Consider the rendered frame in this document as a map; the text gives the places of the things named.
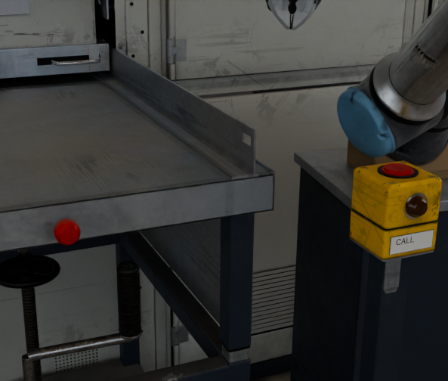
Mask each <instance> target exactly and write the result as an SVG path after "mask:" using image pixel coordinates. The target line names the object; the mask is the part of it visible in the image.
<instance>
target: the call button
mask: <svg viewBox="0 0 448 381"><path fill-rule="evenodd" d="M382 171H383V172H384V173H387V174H389V175H399V176H404V175H411V174H413V173H414V172H415V171H414V169H412V167H411V166H408V165H405V164H401V163H389V164H386V165H385V166H383V167H382Z"/></svg>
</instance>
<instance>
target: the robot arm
mask: <svg viewBox="0 0 448 381"><path fill-rule="evenodd" d="M265 1H266V3H267V8H268V9H269V10H270V11H272V12H273V14H274V16H275V17H276V18H277V19H278V21H279V22H280V23H281V24H282V25H283V26H284V27H285V28H286V29H292V30H295V29H297V28H299V27H300V26H301V25H302V24H303V23H304V22H305V21H306V20H307V19H308V18H309V17H310V16H311V15H312V13H313V12H314V10H316V8H317V6H318V5H319V3H320V2H321V1H322V0H265ZM291 14H293V15H292V22H291ZM337 113H338V118H339V122H340V124H341V127H342V129H343V131H344V133H345V134H346V136H347V137H348V139H349V141H350V142H351V143H352V144H353V145H354V146H355V147H356V148H357V149H358V150H359V151H360V152H362V153H365V154H366V155H367V156H371V157H381V156H384V155H385V156H387V157H388V158H390V159H391V160H393V161H395V162H398V161H406V162H408V163H410V164H412V165H414V166H423V165H426V164H429V163H431V162H433V161H434V160H435V159H437V158H438V157H439V156H440V154H441V153H442V152H443V151H444V149H445V148H446V146H447V144H448V0H443V1H442V2H441V3H440V4H439V5H438V6H437V7H436V8H435V10H434V11H433V12H432V14H431V15H430V16H429V17H428V19H427V20H426V21H425V22H424V23H423V24H422V26H421V27H420V28H419V30H418V31H417V32H416V33H415V35H414V36H413V37H412V38H411V39H410V40H409V41H408V43H407V44H406V45H405V47H404V48H403V49H402V50H401V52H395V53H391V54H388V55H386V56H385V57H383V58H382V59H381V60H380V61H379V62H378V63H377V64H376V66H375V67H374V68H373V70H372V71H371V72H370V74H369V75H368V76H367V77H366V78H365V79H364V80H363V81H362V82H360V83H359V84H357V85H355V86H351V87H349V88H348V89H347V91H344V92H343V93H342V94H341V95H340V97H339V98H338V103H337Z"/></svg>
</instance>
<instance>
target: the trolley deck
mask: <svg viewBox="0 0 448 381"><path fill-rule="evenodd" d="M255 171H256V172H257V173H258V176H255V177H249V178H238V179H232V178H230V177H229V176H227V175H226V174H224V173H223V172H222V171H221V170H220V169H218V168H217V167H215V166H214V165H212V164H211V163H210V162H209V161H207V160H206V159H204V158H203V157H202V156H200V155H199V154H198V153H197V152H195V151H194V150H192V149H191V148H190V147H188V146H187V145H186V144H184V143H183V142H182V141H180V140H179V139H177V138H176V137H175V136H174V135H172V134H171V133H170V132H168V131H166V130H165V129H164V128H163V127H162V126H160V125H159V124H157V123H156V122H154V121H153V120H152V119H151V118H150V117H148V116H147V115H145V114H144V113H142V112H141V111H139V109H137V108H136V107H134V106H133V105H132V104H130V103H129V102H127V100H125V99H124V98H122V97H121V96H119V95H118V94H117V93H115V92H114V91H113V90H112V89H110V88H109V87H107V86H106V85H105V84H103V83H100V84H90V85H71V86H61V87H51V88H33V89H23V90H13V91H0V252H9V251H14V250H19V249H29V248H33V247H38V246H47V245H53V244H58V242H57V240H56V238H55V236H54V227H55V225H56V224H57V223H58V222H59V221H60V220H63V219H65V218H68V219H72V220H73V221H75V222H76V223H77V225H78V226H79V228H80V231H81V234H80V238H79V239H78V240H86V239H91V238H96V237H105V236H110V235H116V234H125V233H130V232H135V231H144V230H149V229H154V228H164V227H168V226H174V225H182V224H188V223H193V222H198V221H207V220H212V219H217V218H226V217H231V216H237V215H246V214H251V213H256V212H265V211H271V210H273V205H274V183H275V171H274V170H272V169H271V168H269V167H268V166H266V165H265V164H263V163H261V162H260V161H258V160H257V159H255Z"/></svg>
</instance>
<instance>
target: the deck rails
mask: <svg viewBox="0 0 448 381"><path fill-rule="evenodd" d="M116 72H117V80H114V81H104V82H103V84H105V85H106V86H107V87H109V88H110V89H112V90H113V91H114V92H115V93H117V94H118V95H119V96H121V97H122V98H124V99H125V100H127V102H129V103H130V104H132V105H133V106H134V107H136V108H137V109H139V111H141V112H142V113H144V114H145V115H147V116H148V117H150V118H151V119H152V120H153V121H154V122H156V123H157V124H159V125H160V126H162V127H163V128H164V129H165V130H166V131H168V132H170V133H171V134H172V135H174V136H175V137H176V138H177V139H179V140H180V141H182V142H183V143H184V144H186V145H187V146H188V147H190V148H191V149H192V150H194V151H195V152H197V153H198V154H199V155H200V156H202V157H203V158H204V159H206V160H207V161H209V162H210V163H211V164H212V165H214V166H215V167H217V168H218V169H220V170H221V171H222V172H223V173H224V174H226V175H227V176H229V177H230V178H232V179H238V178H249V177H255V176H258V173H257V172H256V171H255V153H256V129H254V128H252V127H251V126H250V125H247V124H245V123H244V122H242V121H240V120H239V119H237V118H235V117H234V116H231V115H230V114H229V113H226V112H224V111H223V110H221V109H219V108H218V107H216V106H214V105H213V104H210V103H209V102H208V101H205V100H203V99H202V98H200V97H198V96H197V95H195V94H193V93H192V92H190V91H188V90H186V89H185V88H182V87H181V86H179V85H177V84H176V83H174V82H172V81H171V80H169V79H167V78H165V77H164V76H161V75H160V74H158V73H156V72H155V71H153V70H151V69H150V68H148V67H146V66H144V65H143V64H141V63H139V62H137V61H136V60H134V59H132V58H130V57H129V56H127V55H125V54H123V53H122V52H120V51H118V50H116ZM244 133H245V134H247V135H248V136H250V137H251V145H250V144H248V143H246V142H245V141H244Z"/></svg>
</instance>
